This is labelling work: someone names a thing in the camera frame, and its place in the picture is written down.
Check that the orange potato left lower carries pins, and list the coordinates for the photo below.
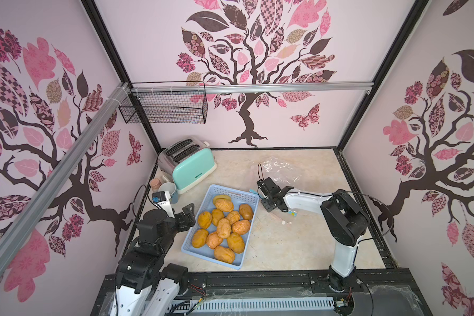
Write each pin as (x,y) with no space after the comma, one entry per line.
(199,238)

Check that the light blue perforated plastic basket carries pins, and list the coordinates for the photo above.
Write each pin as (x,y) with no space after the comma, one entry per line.
(238,197)

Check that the black wire wall basket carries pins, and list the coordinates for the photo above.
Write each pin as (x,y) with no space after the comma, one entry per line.
(166,102)

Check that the white blue ceramic mug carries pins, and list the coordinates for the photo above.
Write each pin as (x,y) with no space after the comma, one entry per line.
(171,188)

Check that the yellow-green potato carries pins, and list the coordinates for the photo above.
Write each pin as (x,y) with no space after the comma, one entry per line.
(218,197)

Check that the clear pink zipper bag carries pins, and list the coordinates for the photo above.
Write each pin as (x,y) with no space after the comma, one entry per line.
(284,173)

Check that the wrinkled orange potato top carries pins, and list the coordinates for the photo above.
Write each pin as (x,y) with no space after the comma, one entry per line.
(224,205)

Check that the mint green silver toaster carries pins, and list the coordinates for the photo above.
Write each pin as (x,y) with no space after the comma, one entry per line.
(187,162)

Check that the aluminium rail back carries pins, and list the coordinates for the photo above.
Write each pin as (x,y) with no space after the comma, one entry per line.
(252,87)

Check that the orange potato centre small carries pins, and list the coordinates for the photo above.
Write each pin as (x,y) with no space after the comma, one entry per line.
(217,215)

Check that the reddish potato lower centre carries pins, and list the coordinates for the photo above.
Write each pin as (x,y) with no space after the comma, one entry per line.
(213,240)

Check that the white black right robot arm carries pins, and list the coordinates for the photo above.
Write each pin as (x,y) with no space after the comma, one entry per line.
(345,218)

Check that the black base frame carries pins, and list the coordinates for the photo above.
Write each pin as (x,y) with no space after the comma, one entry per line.
(385,291)

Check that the orange potato left upper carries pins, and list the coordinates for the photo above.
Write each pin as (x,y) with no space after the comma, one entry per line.
(204,220)

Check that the brown potato right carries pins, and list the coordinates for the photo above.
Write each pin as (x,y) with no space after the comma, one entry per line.
(246,212)

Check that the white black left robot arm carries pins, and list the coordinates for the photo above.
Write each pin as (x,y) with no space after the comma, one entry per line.
(143,284)

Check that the small pink cup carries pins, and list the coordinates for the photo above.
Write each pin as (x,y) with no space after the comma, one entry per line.
(155,184)

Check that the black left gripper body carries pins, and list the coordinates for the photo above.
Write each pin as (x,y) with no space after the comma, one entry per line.
(181,223)

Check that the clear blue zipper bag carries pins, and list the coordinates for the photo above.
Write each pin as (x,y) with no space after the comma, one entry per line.
(290,212)

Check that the white slotted cable duct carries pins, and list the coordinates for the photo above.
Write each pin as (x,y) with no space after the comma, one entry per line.
(222,306)

